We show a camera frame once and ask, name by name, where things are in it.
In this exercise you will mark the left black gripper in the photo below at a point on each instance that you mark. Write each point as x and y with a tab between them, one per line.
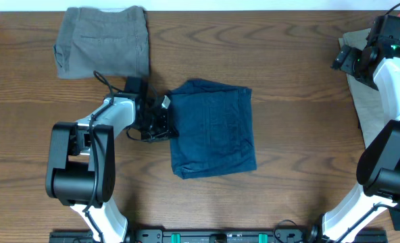
163	122

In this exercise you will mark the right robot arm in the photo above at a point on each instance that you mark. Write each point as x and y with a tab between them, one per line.
377	188

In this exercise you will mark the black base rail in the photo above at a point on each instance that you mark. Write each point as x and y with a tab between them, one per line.
280	234

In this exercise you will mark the khaki beige shorts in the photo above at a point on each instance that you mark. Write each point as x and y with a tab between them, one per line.
375	108

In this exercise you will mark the navy blue shorts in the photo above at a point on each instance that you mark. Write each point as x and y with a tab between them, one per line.
215	130

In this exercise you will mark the folded grey shorts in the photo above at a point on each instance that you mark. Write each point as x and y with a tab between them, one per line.
113	43

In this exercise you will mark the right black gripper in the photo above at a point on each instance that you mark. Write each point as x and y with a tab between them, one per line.
342	59

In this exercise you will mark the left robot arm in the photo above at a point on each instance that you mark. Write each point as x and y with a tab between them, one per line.
81	168

